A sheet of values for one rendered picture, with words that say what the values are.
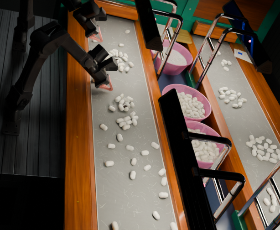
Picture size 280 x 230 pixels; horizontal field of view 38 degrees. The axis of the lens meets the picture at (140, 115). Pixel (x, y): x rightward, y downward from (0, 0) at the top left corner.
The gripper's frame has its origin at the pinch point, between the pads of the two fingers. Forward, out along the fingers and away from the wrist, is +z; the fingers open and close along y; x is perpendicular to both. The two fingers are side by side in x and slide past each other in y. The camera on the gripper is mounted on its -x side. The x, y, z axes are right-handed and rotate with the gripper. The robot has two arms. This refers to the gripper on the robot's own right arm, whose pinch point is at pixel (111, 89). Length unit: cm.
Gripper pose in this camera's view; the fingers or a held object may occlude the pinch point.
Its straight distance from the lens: 196.1
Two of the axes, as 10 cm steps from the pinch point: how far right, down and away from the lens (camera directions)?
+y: -1.2, -6.7, 7.3
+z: 5.2, 5.9, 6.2
